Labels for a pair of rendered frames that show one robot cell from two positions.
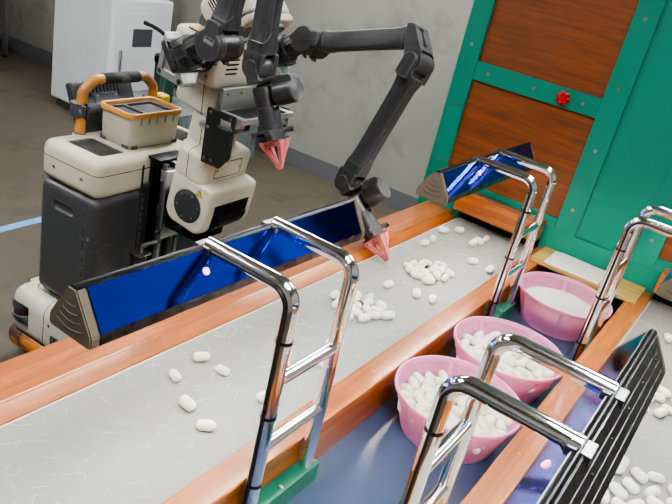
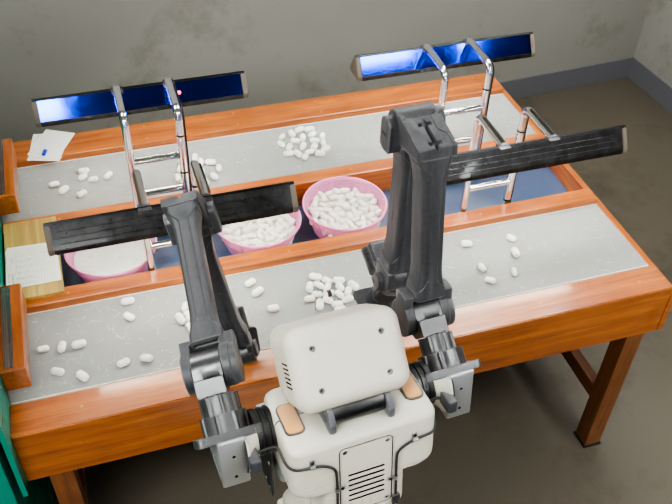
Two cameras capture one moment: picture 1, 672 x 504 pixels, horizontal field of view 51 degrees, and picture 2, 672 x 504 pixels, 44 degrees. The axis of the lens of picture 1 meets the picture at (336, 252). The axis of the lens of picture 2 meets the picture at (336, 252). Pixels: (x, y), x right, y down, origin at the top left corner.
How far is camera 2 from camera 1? 3.07 m
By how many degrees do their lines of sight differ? 103
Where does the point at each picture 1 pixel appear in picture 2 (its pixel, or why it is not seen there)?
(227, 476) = (516, 206)
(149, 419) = (538, 254)
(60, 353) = (583, 296)
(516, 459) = (356, 168)
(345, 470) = not seen: hidden behind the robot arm
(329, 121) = not seen: outside the picture
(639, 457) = (268, 155)
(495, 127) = not seen: outside the picture
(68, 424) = (582, 264)
